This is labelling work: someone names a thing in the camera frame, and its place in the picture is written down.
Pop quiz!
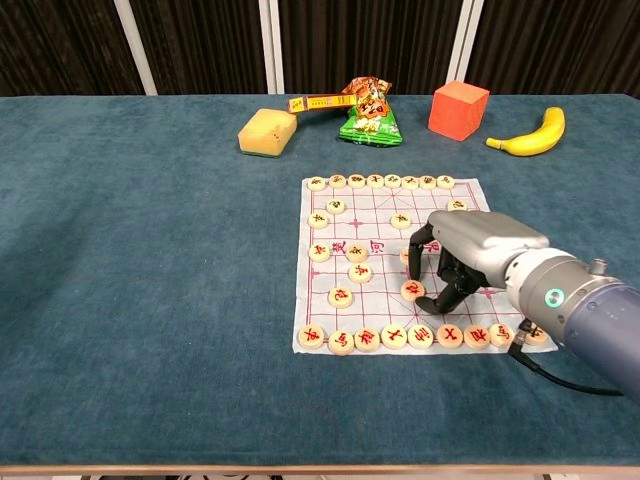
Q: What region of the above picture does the white chinese chess board sheet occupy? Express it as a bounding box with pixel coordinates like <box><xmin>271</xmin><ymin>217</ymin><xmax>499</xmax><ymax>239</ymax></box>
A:
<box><xmin>291</xmin><ymin>175</ymin><xmax>560</xmax><ymax>356</ymax></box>

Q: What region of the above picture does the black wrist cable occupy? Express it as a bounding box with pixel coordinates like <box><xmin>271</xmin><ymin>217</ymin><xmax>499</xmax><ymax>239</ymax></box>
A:
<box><xmin>506</xmin><ymin>319</ymin><xmax>627</xmax><ymax>397</ymax></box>

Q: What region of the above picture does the yellow sponge block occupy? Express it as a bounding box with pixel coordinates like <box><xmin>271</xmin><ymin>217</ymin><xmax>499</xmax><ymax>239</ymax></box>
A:
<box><xmin>237</xmin><ymin>108</ymin><xmax>299</xmax><ymax>158</ymax></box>

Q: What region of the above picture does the yellow banana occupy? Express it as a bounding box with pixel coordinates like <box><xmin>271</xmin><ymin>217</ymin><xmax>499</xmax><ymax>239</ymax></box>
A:
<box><xmin>485</xmin><ymin>105</ymin><xmax>567</xmax><ymax>158</ymax></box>

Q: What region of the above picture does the white partition frame post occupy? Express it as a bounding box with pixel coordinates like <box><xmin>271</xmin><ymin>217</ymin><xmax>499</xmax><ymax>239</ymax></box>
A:
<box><xmin>445</xmin><ymin>0</ymin><xmax>486</xmax><ymax>97</ymax></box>
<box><xmin>258</xmin><ymin>0</ymin><xmax>287</xmax><ymax>96</ymax></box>
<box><xmin>113</xmin><ymin>0</ymin><xmax>159</xmax><ymax>97</ymax></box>

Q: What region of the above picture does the dark corrugated partition panel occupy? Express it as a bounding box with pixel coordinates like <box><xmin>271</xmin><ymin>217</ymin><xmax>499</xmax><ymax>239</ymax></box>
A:
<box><xmin>276</xmin><ymin>0</ymin><xmax>464</xmax><ymax>96</ymax></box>
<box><xmin>130</xmin><ymin>0</ymin><xmax>274</xmax><ymax>96</ymax></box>
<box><xmin>466</xmin><ymin>0</ymin><xmax>640</xmax><ymax>100</ymax></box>
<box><xmin>0</xmin><ymin>0</ymin><xmax>147</xmax><ymax>98</ymax></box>

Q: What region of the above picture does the orange snack bag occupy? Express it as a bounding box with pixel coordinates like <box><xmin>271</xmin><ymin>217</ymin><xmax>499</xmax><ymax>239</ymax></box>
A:
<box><xmin>341</xmin><ymin>75</ymin><xmax>392</xmax><ymax>103</ymax></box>

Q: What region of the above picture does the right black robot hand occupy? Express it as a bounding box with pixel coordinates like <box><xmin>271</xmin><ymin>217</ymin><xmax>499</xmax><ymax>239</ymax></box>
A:
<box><xmin>407</xmin><ymin>209</ymin><xmax>551</xmax><ymax>316</ymax></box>

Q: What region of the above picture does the green snack bag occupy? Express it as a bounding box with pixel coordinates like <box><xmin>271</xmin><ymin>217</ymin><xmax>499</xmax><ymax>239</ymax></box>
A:
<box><xmin>338</xmin><ymin>96</ymin><xmax>405</xmax><ymax>148</ymax></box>

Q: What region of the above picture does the yellow rectangular carton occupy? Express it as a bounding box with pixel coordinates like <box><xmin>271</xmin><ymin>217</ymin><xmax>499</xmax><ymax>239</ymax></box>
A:
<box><xmin>286</xmin><ymin>92</ymin><xmax>358</xmax><ymax>114</ymax></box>

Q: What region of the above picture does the blue felt table cover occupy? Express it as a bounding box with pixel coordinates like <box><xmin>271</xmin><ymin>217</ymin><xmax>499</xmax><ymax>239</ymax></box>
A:
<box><xmin>0</xmin><ymin>93</ymin><xmax>640</xmax><ymax>469</ymax></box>

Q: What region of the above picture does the orange cube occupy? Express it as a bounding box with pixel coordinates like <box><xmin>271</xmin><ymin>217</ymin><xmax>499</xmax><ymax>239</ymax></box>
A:
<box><xmin>427</xmin><ymin>81</ymin><xmax>491</xmax><ymax>143</ymax></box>

